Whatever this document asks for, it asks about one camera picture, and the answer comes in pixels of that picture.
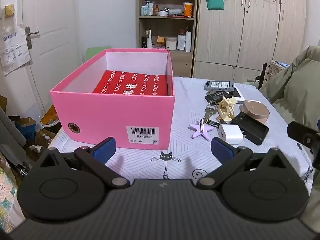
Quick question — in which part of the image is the white charger cube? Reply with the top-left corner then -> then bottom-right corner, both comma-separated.
218,124 -> 244,145

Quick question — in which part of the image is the black rectangular tray case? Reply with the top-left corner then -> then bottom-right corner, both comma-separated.
231,112 -> 269,145

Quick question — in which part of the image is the black AA battery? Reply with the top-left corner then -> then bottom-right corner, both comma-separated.
204,119 -> 221,128

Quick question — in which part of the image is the purple star hair clip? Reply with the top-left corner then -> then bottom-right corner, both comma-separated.
188,119 -> 214,141

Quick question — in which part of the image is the pink cardboard box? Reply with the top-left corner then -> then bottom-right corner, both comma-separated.
50,48 -> 175,150

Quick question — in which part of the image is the cream claw hair clip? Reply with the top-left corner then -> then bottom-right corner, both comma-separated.
217,97 -> 238,124

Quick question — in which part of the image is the bunch of keys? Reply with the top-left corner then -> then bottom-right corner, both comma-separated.
204,91 -> 232,121

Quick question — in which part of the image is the pink rounded compact case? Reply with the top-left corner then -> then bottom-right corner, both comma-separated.
239,100 -> 270,124

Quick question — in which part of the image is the grey old mobile phone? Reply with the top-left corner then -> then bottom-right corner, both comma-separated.
204,80 -> 234,92

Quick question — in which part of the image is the white pocket wifi router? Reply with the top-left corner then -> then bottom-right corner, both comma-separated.
228,87 -> 245,104

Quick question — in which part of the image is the white cat-print tablecloth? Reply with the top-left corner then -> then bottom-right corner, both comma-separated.
48,76 -> 315,193

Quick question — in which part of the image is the olive green jacket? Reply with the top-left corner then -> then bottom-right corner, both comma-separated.
260,46 -> 320,130

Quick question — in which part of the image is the trash bin with orange bag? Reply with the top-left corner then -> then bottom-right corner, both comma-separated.
40,105 -> 62,134

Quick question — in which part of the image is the blue small carton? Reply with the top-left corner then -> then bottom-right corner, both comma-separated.
15,117 -> 36,141

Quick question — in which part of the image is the floral quilt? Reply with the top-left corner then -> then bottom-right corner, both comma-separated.
0,154 -> 25,233

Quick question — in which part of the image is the green folding table board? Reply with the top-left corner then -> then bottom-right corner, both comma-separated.
85,46 -> 111,61

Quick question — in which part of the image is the light wood wardrobe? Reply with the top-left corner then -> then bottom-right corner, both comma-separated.
193,0 -> 306,83

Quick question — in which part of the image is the white jar on shelf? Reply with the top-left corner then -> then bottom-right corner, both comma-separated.
165,36 -> 177,51

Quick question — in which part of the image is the white printed tote bag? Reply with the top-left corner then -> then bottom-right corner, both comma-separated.
1,25 -> 30,76

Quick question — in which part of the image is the white door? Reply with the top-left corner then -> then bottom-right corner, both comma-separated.
22,0 -> 82,111

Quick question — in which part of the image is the orange cup on shelf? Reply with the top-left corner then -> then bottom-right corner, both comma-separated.
183,2 -> 193,18

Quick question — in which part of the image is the wooden open shelf unit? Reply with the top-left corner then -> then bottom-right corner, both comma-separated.
136,0 -> 198,77

